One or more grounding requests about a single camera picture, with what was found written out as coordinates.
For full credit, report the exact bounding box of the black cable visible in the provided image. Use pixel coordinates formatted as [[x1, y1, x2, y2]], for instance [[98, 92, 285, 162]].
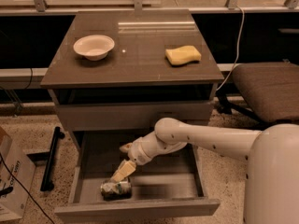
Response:
[[0, 152, 56, 224]]

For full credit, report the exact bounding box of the green 7up can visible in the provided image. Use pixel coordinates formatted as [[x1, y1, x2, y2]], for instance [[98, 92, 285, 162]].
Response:
[[100, 178, 132, 201]]

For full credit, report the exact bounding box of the metal window railing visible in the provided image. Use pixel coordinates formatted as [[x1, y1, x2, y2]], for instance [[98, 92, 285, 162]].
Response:
[[0, 0, 299, 17]]

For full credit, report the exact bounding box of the grey office chair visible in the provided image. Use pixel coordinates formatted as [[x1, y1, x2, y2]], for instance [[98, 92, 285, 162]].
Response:
[[216, 62, 299, 124]]

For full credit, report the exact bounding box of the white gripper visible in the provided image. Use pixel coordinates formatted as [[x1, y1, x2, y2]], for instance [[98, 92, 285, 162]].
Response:
[[111, 142, 151, 183]]

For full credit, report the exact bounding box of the white cardboard box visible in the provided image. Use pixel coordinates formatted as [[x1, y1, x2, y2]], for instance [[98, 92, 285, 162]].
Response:
[[0, 129, 36, 221]]

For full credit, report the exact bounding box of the closed grey top drawer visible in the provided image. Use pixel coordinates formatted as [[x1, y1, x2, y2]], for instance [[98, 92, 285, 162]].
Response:
[[56, 102, 213, 132]]

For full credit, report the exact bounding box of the yellow sponge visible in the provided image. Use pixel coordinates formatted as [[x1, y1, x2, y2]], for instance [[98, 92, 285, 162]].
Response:
[[165, 46, 202, 66]]

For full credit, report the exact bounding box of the grey drawer cabinet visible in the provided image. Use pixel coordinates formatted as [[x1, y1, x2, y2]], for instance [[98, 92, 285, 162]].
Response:
[[41, 9, 223, 147]]

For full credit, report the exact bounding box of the black metal stand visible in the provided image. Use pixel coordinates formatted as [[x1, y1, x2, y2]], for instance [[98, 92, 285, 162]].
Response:
[[28, 126, 65, 192]]

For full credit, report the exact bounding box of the white cable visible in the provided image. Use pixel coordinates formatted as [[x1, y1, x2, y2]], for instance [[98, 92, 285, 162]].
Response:
[[215, 6, 245, 92]]

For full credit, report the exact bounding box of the open grey middle drawer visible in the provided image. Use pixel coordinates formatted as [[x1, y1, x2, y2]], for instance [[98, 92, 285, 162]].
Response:
[[55, 130, 220, 223]]

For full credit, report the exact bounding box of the white bowl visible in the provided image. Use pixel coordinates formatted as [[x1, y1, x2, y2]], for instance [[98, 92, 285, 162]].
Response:
[[73, 35, 115, 61]]

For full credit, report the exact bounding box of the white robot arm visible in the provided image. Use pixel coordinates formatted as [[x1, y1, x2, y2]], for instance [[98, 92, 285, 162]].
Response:
[[111, 118, 299, 224]]

